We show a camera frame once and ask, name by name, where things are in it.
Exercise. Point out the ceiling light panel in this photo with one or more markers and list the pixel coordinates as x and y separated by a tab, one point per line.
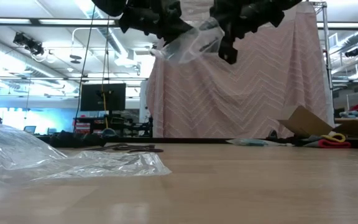
73	21
340	25
11	21

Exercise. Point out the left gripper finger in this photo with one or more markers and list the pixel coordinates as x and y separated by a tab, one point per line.
179	32

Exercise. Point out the teal fabric rolls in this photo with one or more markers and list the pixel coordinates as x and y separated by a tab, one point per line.
353	114

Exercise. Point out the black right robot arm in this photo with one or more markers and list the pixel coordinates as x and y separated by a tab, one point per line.
291	4

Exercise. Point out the black ceiling camera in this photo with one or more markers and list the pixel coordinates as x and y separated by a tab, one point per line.
351	53

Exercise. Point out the brown cardboard box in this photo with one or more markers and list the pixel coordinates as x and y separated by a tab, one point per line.
306	124

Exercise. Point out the black monitor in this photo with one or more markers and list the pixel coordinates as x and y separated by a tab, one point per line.
92	99

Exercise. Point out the wooden shelf board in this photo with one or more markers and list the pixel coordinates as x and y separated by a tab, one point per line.
356	120

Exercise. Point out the wide black rubber bands bunch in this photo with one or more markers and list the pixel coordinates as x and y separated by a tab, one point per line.
104	148

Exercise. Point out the red storage bins stack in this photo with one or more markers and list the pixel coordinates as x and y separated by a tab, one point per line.
81	128

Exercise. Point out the small laptop screen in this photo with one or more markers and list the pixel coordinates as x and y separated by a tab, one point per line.
30	130

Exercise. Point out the thin dark rubber bands bunch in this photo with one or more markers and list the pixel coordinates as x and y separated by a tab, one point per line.
141	150

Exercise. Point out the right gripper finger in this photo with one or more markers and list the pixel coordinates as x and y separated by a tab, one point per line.
228	49
219	24

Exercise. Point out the black workbench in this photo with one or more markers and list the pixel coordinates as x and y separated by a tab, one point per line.
120	124

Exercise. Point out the grey dome object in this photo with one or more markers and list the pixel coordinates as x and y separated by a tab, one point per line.
109	133

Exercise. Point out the pink chevron curtain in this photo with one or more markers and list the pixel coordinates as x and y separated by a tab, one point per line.
244	99

